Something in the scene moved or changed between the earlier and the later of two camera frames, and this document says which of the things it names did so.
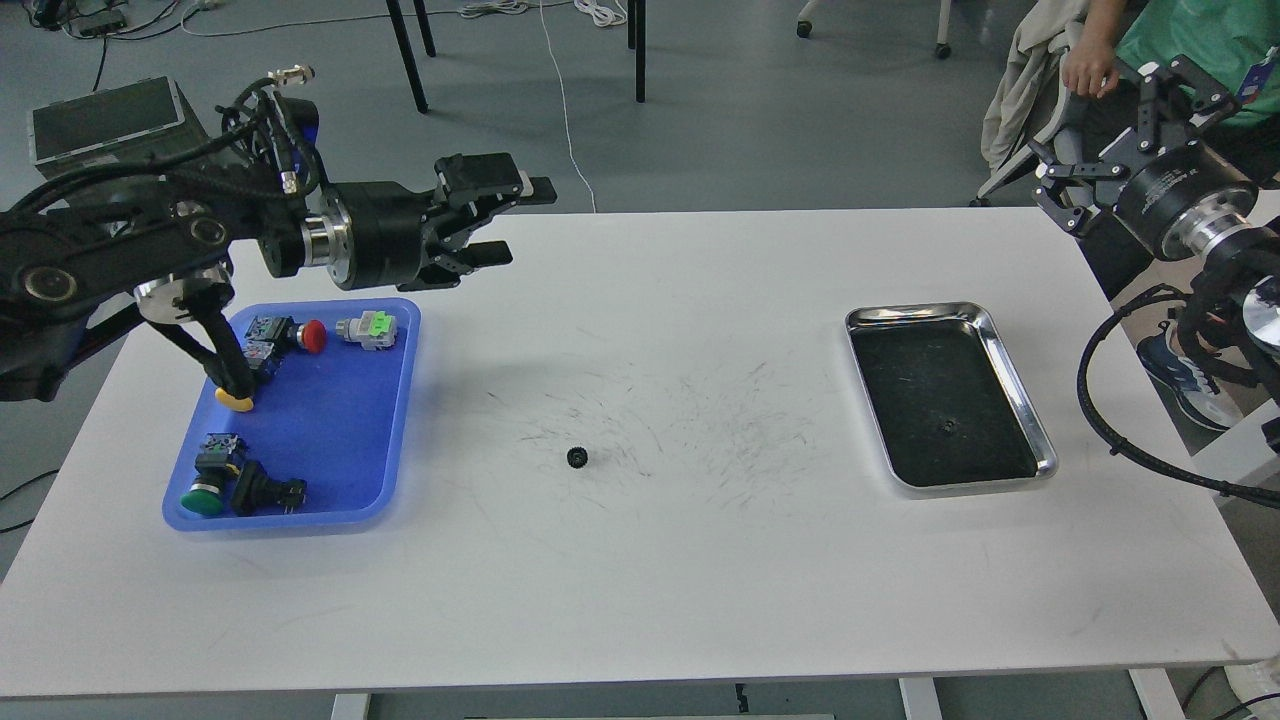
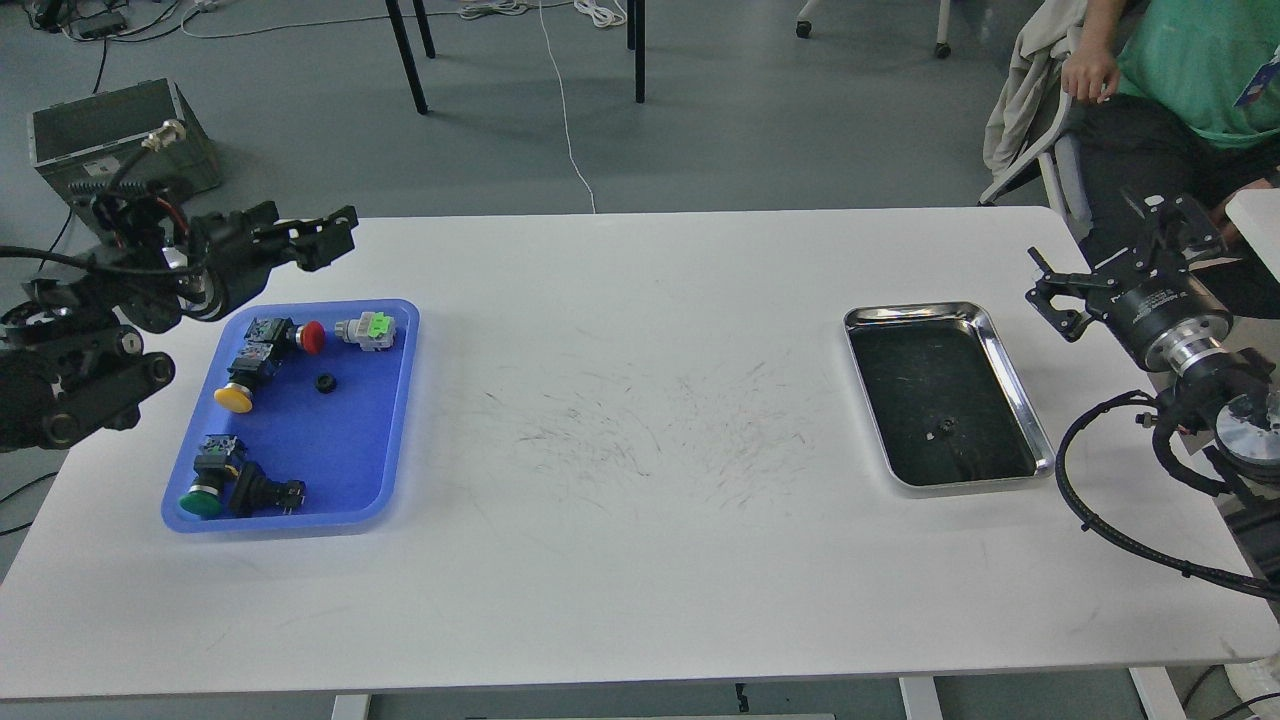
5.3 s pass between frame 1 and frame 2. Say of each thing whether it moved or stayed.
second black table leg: stayed
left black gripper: moved
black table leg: stayed
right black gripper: moved
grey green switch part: stayed
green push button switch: stayed
